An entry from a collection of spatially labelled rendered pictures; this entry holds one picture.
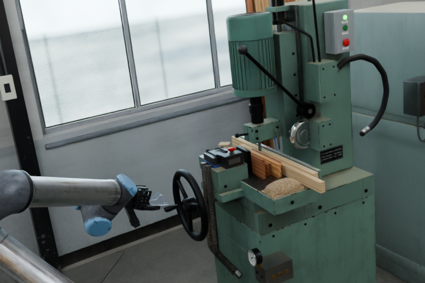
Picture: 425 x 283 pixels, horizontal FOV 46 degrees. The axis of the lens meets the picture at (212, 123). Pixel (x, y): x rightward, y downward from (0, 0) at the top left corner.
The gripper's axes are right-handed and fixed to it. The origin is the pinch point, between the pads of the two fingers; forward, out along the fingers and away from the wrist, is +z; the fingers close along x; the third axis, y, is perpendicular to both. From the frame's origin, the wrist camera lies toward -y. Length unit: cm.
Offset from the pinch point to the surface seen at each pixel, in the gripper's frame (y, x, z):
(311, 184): 26, -46, 32
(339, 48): 76, -28, 47
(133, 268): -72, 91, 31
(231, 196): 13.1, -24.2, 14.9
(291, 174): 26, -34, 32
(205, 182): 15.1, -13.6, 8.6
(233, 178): 19.7, -22.1, 15.1
